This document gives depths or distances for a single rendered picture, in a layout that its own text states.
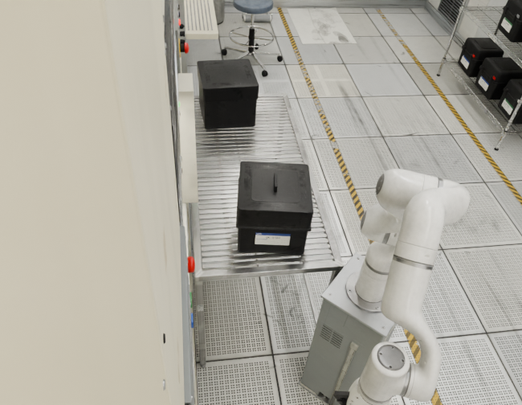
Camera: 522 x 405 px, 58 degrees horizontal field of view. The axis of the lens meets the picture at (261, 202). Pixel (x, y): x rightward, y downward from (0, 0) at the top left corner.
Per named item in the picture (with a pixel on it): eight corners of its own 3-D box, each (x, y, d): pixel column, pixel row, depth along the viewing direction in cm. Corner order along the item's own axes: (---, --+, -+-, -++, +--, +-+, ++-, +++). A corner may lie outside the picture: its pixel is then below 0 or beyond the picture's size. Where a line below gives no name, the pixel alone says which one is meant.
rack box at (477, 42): (454, 62, 451) (463, 35, 433) (481, 62, 454) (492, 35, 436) (466, 78, 430) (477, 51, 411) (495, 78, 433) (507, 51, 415)
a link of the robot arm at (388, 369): (400, 374, 115) (362, 362, 116) (416, 347, 106) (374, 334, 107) (397, 407, 109) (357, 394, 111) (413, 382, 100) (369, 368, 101)
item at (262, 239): (237, 251, 195) (238, 223, 182) (238, 204, 214) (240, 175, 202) (304, 255, 196) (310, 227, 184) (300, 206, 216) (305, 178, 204)
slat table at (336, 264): (316, 357, 246) (344, 266, 193) (200, 369, 237) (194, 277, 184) (275, 186, 337) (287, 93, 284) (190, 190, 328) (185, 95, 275)
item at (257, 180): (311, 231, 185) (316, 208, 175) (235, 228, 183) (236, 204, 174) (306, 181, 206) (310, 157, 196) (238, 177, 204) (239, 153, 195)
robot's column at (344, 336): (373, 375, 241) (418, 287, 188) (346, 419, 224) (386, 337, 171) (326, 343, 252) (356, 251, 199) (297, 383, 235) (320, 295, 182)
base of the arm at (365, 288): (402, 288, 187) (416, 259, 174) (381, 321, 175) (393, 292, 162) (360, 263, 194) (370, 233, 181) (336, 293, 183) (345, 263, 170)
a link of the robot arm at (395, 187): (401, 251, 163) (355, 239, 165) (409, 219, 166) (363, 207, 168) (441, 215, 115) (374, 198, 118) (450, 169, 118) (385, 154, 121)
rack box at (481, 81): (470, 82, 424) (481, 55, 406) (499, 82, 428) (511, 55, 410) (486, 101, 403) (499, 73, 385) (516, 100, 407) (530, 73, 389)
